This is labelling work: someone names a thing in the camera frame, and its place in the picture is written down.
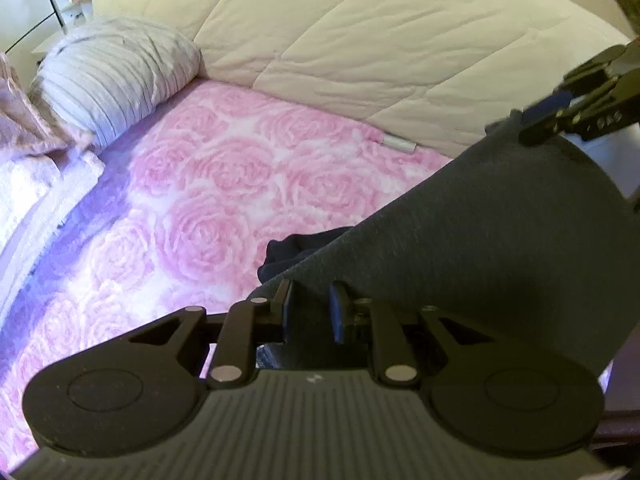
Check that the pink rose blanket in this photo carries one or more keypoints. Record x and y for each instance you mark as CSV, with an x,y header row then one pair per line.
x,y
200,200

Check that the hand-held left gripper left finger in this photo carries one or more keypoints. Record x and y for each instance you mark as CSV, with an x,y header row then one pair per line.
x,y
287,305

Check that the black wrinkled cloth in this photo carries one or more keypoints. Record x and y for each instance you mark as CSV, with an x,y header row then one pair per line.
x,y
295,255

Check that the small silver tube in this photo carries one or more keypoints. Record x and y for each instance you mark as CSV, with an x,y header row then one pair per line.
x,y
398,143

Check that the dark grey pants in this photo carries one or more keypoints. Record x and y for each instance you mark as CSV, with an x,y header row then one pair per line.
x,y
475,240

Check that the white striped pillow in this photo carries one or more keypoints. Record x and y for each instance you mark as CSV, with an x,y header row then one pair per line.
x,y
115,75

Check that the cream quilted duvet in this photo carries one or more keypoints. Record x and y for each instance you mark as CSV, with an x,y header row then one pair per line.
x,y
375,45

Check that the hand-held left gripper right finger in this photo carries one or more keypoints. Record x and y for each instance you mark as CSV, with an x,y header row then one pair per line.
x,y
341,312

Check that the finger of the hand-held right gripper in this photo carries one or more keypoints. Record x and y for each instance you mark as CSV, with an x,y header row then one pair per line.
x,y
595,67
545,107

